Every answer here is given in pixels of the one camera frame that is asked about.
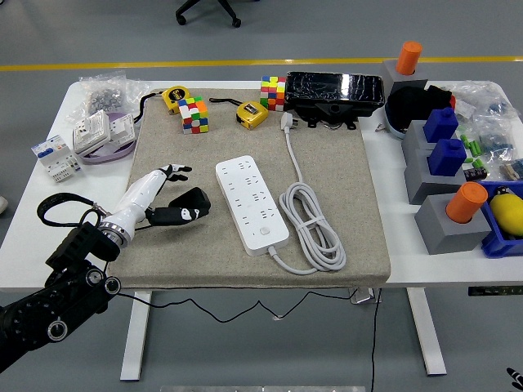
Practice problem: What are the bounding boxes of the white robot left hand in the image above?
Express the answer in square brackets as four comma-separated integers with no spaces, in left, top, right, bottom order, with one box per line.
[106,163,203,242]

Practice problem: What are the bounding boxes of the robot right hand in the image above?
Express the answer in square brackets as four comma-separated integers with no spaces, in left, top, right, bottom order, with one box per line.
[505,367,523,391]

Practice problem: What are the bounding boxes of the black plug adapter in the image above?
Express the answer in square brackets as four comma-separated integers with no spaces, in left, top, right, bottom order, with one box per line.
[168,186,212,221]

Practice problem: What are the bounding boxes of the white power strip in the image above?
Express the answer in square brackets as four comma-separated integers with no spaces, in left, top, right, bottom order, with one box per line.
[215,154,292,257]

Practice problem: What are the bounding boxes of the thin black adapter cord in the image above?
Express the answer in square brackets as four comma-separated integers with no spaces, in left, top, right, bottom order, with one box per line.
[106,220,356,324]

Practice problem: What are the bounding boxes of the purple tape roll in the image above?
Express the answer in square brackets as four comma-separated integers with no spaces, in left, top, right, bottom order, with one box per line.
[77,112,138,165]

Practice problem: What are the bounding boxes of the multicolour puzzle cube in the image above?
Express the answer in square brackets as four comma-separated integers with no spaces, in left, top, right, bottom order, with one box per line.
[177,96,210,135]
[260,75,287,112]

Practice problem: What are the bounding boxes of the black table handset panel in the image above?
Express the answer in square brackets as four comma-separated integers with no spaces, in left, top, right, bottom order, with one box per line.
[467,285,523,297]

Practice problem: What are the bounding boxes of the white circuit breaker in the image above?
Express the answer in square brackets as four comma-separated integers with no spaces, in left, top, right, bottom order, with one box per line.
[31,135,83,184]

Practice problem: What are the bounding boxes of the white table leg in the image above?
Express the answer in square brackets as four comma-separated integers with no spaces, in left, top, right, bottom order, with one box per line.
[406,287,448,376]
[119,290,153,381]

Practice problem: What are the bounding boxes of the clear bag of metal nuts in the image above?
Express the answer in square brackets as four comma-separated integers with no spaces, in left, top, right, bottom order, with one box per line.
[67,71,150,123]

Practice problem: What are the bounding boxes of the yellow tape measure round label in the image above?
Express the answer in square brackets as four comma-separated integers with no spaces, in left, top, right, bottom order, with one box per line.
[133,84,193,123]

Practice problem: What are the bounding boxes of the grey-brown mat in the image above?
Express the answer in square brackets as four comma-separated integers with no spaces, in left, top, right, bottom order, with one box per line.
[108,87,392,290]

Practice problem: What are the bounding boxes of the blue plastic bin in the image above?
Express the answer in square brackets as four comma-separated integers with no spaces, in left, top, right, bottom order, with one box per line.
[480,180,523,259]

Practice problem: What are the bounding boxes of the yellow tape measure square window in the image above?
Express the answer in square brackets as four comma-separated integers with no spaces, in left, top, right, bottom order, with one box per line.
[208,96,270,131]

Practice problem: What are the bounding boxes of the grey block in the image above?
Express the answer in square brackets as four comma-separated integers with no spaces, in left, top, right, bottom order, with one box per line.
[414,194,493,256]
[379,60,429,97]
[401,120,440,164]
[403,149,469,205]

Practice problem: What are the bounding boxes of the yellow toy fruit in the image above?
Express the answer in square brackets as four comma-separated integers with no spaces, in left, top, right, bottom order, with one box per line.
[489,186,523,238]

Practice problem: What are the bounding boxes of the table control box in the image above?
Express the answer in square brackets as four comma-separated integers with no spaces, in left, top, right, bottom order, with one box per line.
[349,287,383,305]

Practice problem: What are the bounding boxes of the orange cylinder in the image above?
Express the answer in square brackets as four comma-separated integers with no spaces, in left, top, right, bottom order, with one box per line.
[445,181,489,225]
[395,40,424,77]

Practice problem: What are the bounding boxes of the black office chair base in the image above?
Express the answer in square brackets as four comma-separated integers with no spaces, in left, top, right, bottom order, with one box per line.
[175,0,242,29]

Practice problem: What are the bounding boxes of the small bag of connectors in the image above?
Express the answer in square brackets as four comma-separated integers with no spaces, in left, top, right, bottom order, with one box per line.
[500,158,523,180]

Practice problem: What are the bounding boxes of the glossy black box device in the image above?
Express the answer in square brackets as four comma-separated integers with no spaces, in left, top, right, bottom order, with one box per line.
[284,71,387,131]

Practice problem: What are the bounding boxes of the blue block with knob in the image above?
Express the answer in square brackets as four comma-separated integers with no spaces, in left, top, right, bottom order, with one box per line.
[427,138,467,177]
[423,106,459,144]

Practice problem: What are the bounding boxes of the green plastic pegs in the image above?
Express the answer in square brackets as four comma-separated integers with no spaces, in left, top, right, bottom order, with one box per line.
[460,134,486,158]

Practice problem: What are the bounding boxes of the clear bag of blue parts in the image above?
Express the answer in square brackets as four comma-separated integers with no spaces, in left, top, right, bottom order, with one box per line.
[469,114,520,164]

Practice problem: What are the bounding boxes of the black cloth cap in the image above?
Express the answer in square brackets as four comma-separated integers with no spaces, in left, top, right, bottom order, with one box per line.
[386,84,455,130]

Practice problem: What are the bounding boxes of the white wall switch panel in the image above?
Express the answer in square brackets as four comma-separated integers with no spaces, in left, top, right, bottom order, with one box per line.
[106,113,136,148]

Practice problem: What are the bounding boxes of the white wall socket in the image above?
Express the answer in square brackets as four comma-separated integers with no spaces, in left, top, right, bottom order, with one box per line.
[72,109,111,155]

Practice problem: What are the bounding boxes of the black hanging cable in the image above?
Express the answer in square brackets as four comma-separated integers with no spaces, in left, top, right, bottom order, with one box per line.
[369,287,383,392]

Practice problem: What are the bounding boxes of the white power strip cord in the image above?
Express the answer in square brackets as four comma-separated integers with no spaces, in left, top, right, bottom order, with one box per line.
[267,112,348,277]

